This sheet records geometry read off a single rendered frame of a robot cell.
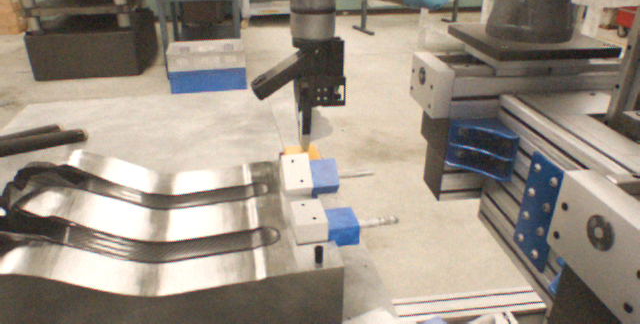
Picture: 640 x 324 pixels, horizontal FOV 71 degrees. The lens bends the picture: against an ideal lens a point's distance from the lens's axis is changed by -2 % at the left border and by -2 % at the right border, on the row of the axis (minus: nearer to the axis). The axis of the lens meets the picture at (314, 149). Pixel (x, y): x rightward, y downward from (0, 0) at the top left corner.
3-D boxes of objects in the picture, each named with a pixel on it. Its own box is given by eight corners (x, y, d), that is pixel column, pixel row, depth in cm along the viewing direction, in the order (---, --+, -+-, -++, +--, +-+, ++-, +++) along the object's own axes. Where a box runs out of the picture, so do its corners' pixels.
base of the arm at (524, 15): (541, 26, 92) (552, -26, 88) (590, 42, 79) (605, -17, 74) (471, 27, 91) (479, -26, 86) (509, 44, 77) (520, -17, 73)
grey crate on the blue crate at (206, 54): (244, 56, 396) (242, 38, 389) (246, 68, 360) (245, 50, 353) (172, 59, 386) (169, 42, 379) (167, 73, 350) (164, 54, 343)
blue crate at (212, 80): (245, 79, 405) (243, 54, 396) (247, 94, 369) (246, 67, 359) (175, 83, 395) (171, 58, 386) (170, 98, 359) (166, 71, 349)
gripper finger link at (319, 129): (334, 156, 84) (335, 109, 80) (302, 159, 83) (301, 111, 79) (330, 149, 86) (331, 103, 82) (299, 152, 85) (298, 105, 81)
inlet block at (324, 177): (365, 164, 69) (374, 147, 64) (373, 194, 66) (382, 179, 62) (279, 172, 66) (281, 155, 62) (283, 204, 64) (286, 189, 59)
